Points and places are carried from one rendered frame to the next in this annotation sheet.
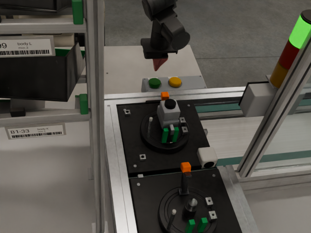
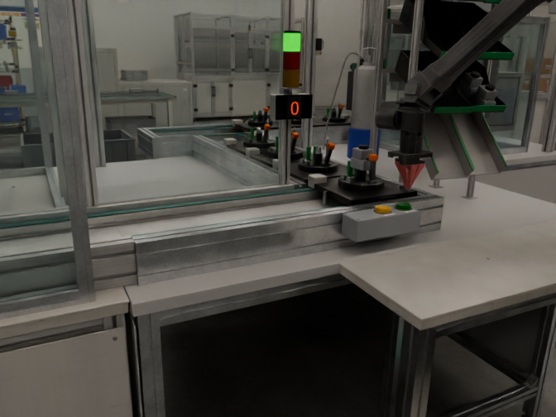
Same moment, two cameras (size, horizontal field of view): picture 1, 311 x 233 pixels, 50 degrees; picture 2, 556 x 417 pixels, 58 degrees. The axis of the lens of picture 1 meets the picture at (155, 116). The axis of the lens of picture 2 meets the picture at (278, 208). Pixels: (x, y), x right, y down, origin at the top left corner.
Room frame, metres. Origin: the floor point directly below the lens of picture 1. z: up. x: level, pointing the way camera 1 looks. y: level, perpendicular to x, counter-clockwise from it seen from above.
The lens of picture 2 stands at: (2.04, -0.52, 1.36)
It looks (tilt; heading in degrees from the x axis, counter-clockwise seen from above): 17 degrees down; 171
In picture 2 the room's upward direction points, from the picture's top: 1 degrees clockwise
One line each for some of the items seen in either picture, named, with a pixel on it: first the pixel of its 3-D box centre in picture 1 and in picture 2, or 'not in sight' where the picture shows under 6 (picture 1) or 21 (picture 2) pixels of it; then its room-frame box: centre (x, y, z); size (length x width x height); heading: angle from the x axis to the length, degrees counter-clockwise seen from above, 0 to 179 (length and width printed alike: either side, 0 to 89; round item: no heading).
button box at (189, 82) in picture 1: (173, 89); (381, 222); (0.85, -0.05, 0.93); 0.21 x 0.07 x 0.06; 108
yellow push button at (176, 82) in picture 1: (175, 82); (382, 210); (0.85, -0.05, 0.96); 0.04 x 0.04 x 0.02
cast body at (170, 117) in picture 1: (169, 114); (361, 155); (0.61, -0.04, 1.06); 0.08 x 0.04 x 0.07; 20
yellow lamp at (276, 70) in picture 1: (286, 72); (290, 78); (0.56, -0.25, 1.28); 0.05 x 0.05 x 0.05
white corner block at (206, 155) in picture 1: (206, 157); (317, 181); (0.55, -0.16, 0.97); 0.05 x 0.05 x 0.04; 18
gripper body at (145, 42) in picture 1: (160, 39); (410, 145); (0.83, 0.02, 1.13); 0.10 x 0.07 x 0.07; 109
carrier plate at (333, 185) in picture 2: (164, 135); (360, 188); (0.61, -0.03, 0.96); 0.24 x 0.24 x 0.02; 18
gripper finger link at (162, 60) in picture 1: (153, 58); (412, 171); (0.82, 0.04, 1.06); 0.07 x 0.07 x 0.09; 19
